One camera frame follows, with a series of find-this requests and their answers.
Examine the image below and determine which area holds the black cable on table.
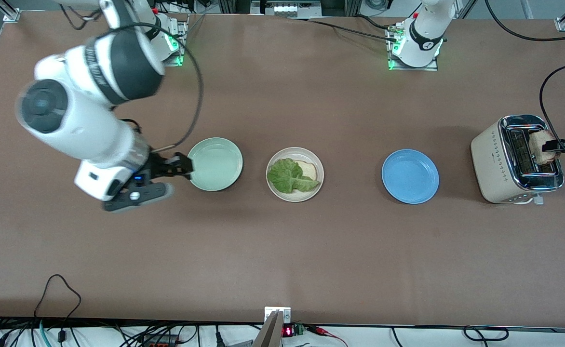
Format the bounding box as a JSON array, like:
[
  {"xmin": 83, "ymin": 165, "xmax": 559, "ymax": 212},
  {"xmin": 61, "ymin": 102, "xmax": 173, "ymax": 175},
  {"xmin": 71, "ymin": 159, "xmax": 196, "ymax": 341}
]
[{"xmin": 287, "ymin": 13, "xmax": 400, "ymax": 41}]

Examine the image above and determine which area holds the silver mounting bracket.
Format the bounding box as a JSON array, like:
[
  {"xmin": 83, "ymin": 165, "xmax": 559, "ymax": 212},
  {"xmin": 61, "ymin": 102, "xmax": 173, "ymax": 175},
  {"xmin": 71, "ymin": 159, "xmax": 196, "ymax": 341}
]
[{"xmin": 264, "ymin": 307, "xmax": 292, "ymax": 324}]

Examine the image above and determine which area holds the black looped cable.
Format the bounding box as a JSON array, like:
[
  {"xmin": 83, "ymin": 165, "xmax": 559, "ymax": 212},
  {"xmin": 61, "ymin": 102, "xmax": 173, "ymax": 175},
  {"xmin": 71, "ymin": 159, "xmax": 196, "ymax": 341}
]
[{"xmin": 34, "ymin": 274, "xmax": 82, "ymax": 333}]

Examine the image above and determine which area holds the blue plate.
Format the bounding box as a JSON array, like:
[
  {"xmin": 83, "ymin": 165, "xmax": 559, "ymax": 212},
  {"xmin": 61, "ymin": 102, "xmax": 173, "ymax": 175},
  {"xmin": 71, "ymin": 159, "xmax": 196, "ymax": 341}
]
[{"xmin": 382, "ymin": 149, "xmax": 440, "ymax": 204}]

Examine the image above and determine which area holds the beige chrome toaster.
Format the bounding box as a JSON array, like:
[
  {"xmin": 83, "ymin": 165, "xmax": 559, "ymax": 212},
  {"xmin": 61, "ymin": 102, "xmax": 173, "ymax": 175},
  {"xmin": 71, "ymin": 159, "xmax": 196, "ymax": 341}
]
[{"xmin": 471, "ymin": 115, "xmax": 565, "ymax": 206}]

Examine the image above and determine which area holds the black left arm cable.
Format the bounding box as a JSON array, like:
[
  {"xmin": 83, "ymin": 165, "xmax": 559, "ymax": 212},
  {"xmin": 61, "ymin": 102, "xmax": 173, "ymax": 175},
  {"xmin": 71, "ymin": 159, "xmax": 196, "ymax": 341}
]
[{"xmin": 484, "ymin": 0, "xmax": 565, "ymax": 164}]

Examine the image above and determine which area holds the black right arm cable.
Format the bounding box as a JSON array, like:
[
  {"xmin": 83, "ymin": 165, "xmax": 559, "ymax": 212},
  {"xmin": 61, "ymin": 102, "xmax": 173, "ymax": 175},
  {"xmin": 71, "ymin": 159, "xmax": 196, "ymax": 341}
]
[{"xmin": 58, "ymin": 0, "xmax": 203, "ymax": 151}]

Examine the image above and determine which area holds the grey metal bar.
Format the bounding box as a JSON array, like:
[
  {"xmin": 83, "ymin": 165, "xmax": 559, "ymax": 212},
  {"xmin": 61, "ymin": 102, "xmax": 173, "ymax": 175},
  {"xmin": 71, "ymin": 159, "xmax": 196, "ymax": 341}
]
[{"xmin": 253, "ymin": 311, "xmax": 283, "ymax": 347}]

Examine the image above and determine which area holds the toasted bread slice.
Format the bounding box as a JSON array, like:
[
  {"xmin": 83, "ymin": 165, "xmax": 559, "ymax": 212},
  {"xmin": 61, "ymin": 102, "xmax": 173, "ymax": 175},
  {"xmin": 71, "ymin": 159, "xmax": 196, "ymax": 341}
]
[
  {"xmin": 297, "ymin": 161, "xmax": 318, "ymax": 183},
  {"xmin": 528, "ymin": 130, "xmax": 561, "ymax": 165}
]

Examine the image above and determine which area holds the green lettuce leaf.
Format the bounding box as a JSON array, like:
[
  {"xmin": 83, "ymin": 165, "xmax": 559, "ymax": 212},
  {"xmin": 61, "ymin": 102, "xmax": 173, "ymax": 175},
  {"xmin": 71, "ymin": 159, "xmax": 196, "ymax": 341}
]
[{"xmin": 267, "ymin": 158, "xmax": 320, "ymax": 194}]

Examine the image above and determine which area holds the mint green plate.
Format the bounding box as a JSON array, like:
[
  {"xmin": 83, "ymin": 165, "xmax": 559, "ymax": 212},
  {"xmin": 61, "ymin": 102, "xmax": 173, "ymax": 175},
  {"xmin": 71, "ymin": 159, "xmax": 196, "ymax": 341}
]
[{"xmin": 187, "ymin": 137, "xmax": 243, "ymax": 192}]

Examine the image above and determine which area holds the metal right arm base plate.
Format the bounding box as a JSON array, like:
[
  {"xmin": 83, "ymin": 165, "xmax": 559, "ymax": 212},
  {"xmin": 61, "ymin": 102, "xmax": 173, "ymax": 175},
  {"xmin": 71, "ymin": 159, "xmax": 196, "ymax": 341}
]
[{"xmin": 133, "ymin": 19, "xmax": 188, "ymax": 67}]

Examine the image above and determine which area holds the grey control box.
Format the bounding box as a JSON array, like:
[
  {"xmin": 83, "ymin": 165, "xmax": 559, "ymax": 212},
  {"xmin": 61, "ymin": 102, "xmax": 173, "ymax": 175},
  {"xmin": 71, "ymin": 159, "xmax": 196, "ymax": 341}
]
[{"xmin": 251, "ymin": 0, "xmax": 323, "ymax": 19}]

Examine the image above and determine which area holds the beige plate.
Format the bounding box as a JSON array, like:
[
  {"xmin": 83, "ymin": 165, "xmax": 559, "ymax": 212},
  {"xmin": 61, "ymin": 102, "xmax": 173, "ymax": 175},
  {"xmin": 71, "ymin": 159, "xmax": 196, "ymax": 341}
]
[{"xmin": 266, "ymin": 147, "xmax": 324, "ymax": 202}]

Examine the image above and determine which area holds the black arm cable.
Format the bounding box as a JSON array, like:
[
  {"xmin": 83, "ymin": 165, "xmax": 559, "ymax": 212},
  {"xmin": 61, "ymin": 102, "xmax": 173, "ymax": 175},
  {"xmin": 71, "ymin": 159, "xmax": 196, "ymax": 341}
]
[
  {"xmin": 484, "ymin": 0, "xmax": 565, "ymax": 164},
  {"xmin": 58, "ymin": 0, "xmax": 203, "ymax": 151}
]

